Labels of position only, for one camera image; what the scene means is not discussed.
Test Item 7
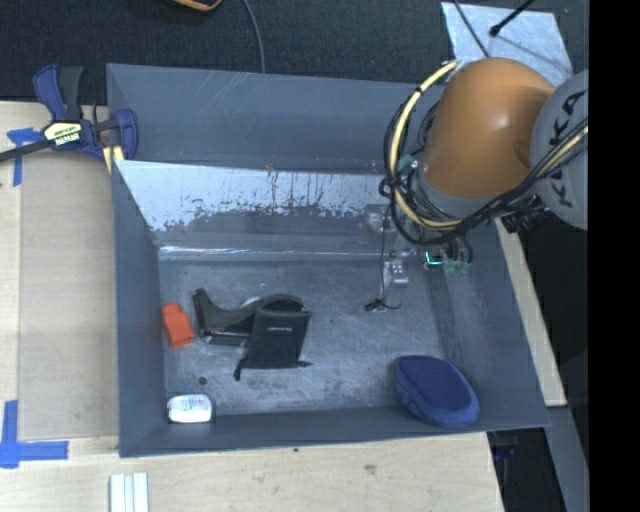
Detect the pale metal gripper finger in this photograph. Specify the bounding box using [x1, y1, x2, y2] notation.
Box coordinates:
[361, 203, 390, 245]
[365, 258, 411, 312]

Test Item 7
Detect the grey metal bin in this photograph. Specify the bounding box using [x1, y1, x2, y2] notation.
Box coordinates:
[105, 62, 552, 459]

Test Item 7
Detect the blue fabric pouch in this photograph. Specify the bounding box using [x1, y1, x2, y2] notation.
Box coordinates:
[391, 354, 481, 430]

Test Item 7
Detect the black fabric pouch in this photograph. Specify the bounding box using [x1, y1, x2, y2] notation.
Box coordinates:
[232, 308, 314, 382]

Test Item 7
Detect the black curved plastic holder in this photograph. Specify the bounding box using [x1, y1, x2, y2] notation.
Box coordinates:
[191, 287, 306, 347]

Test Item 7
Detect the orange toy block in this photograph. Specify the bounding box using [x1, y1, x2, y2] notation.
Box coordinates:
[160, 301, 196, 349]

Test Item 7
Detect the small white container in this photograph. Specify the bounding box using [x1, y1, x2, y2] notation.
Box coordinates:
[165, 392, 217, 425]

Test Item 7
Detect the pale wood board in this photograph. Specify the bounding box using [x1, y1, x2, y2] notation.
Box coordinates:
[16, 149, 122, 442]

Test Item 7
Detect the black cylinder on white bracket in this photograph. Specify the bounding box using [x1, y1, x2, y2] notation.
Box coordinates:
[500, 206, 547, 234]

